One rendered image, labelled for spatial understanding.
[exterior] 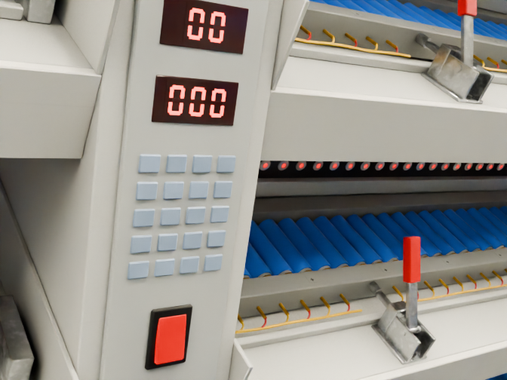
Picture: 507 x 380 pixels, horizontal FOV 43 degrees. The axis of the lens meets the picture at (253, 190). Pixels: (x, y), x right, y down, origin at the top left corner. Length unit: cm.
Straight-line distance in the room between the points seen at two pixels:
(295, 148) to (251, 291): 13
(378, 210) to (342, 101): 29
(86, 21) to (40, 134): 6
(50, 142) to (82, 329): 9
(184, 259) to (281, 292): 16
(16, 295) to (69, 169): 11
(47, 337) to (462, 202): 51
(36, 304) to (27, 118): 13
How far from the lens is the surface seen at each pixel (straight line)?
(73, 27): 33
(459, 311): 62
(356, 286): 53
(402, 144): 44
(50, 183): 36
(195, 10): 31
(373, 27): 48
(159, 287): 34
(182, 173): 32
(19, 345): 38
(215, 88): 32
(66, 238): 34
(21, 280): 41
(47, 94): 30
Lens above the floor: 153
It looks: 13 degrees down
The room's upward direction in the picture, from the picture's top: 8 degrees clockwise
